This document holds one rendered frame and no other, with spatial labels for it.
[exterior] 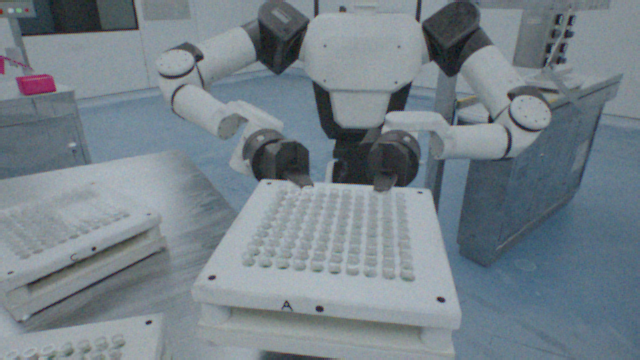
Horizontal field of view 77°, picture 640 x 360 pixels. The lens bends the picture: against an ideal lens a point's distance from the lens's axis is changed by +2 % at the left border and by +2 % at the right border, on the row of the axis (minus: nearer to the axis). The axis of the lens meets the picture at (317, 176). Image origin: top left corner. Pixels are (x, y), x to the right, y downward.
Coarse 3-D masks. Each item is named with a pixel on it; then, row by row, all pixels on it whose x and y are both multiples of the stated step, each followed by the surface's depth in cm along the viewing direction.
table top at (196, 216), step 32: (128, 160) 116; (160, 160) 116; (192, 160) 116; (0, 192) 97; (32, 192) 97; (128, 192) 97; (160, 192) 97; (192, 192) 97; (160, 224) 83; (192, 224) 83; (224, 224) 83; (160, 256) 73; (192, 256) 73; (96, 288) 65; (128, 288) 65; (160, 288) 65; (0, 320) 59; (32, 320) 59; (64, 320) 59; (96, 320) 59; (192, 320) 59; (192, 352) 53; (224, 352) 53; (256, 352) 53
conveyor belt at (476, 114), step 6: (576, 78) 243; (582, 78) 242; (588, 78) 242; (594, 78) 242; (600, 78) 242; (606, 78) 243; (588, 84) 226; (462, 108) 179; (468, 108) 179; (474, 108) 179; (480, 108) 179; (462, 114) 176; (468, 114) 174; (474, 114) 172; (480, 114) 171; (486, 114) 170; (462, 120) 178; (468, 120) 175; (474, 120) 173; (480, 120) 170; (486, 120) 168
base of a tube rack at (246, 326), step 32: (256, 320) 40; (288, 320) 40; (320, 320) 40; (352, 320) 40; (288, 352) 39; (320, 352) 38; (352, 352) 38; (384, 352) 37; (416, 352) 36; (448, 352) 36
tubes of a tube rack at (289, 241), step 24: (288, 192) 53; (288, 216) 48; (312, 216) 48; (360, 216) 47; (384, 216) 47; (288, 240) 44; (312, 240) 44; (336, 240) 43; (360, 240) 43; (384, 240) 43
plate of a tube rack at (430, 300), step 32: (256, 192) 55; (352, 192) 55; (416, 192) 55; (256, 224) 47; (288, 224) 47; (320, 224) 47; (416, 224) 47; (224, 256) 42; (256, 256) 42; (416, 256) 41; (192, 288) 37; (224, 288) 37; (256, 288) 37; (288, 288) 37; (320, 288) 37; (352, 288) 37; (384, 288) 37; (416, 288) 37; (448, 288) 37; (384, 320) 35; (416, 320) 35; (448, 320) 34
